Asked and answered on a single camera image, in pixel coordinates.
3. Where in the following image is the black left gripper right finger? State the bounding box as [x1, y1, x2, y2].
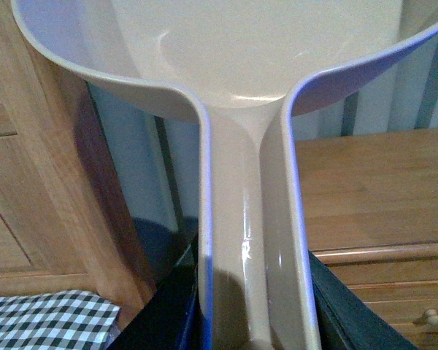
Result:
[309, 253, 416, 350]

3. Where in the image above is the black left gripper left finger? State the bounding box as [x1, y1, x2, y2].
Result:
[111, 238, 199, 349]

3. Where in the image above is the beige plastic dustpan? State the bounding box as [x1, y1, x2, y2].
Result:
[12, 1, 438, 349]

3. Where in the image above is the black white checkered bedsheet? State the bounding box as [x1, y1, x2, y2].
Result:
[0, 290, 120, 349]

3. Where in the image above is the wooden nightstand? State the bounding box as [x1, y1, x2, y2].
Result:
[296, 128, 438, 349]

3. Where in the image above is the wooden bed headboard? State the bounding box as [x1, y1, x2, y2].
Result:
[0, 1, 155, 328]

